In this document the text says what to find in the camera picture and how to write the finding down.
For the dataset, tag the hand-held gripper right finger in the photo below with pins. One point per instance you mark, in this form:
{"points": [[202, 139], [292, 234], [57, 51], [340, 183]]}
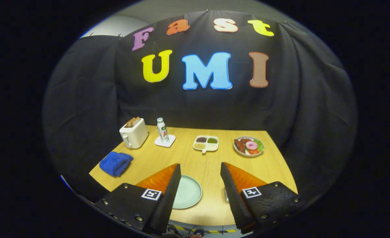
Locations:
{"points": [[233, 198]]}

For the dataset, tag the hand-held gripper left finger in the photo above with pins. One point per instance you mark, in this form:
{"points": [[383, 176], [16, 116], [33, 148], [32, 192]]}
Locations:
{"points": [[167, 201]]}

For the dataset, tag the pale green plate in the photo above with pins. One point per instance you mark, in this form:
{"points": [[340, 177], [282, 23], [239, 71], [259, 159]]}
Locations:
{"points": [[188, 193]]}

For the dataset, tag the yellow and black floor tape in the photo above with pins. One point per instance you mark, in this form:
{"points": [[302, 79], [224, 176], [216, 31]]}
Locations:
{"points": [[214, 230]]}

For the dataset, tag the white plate with food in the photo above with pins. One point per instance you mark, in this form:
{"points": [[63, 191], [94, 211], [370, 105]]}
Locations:
{"points": [[248, 146]]}

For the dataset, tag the white square coaster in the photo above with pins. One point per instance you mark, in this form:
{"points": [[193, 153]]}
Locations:
{"points": [[160, 142]]}

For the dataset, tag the white divided dish with beans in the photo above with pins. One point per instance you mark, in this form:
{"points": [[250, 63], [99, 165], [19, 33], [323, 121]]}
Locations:
{"points": [[205, 142]]}

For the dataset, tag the folded blue towel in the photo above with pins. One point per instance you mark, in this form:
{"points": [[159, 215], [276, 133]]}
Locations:
{"points": [[115, 163]]}

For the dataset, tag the small plastic drink bottle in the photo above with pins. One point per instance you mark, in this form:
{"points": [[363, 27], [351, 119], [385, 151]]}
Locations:
{"points": [[163, 131]]}

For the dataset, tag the white toaster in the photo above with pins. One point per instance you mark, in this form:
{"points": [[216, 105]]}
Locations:
{"points": [[135, 136]]}

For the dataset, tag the toast slice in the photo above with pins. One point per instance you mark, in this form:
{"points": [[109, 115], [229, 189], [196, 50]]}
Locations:
{"points": [[132, 122]]}

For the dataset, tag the black backdrop cloth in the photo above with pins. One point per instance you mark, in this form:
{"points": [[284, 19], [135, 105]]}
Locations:
{"points": [[214, 105]]}

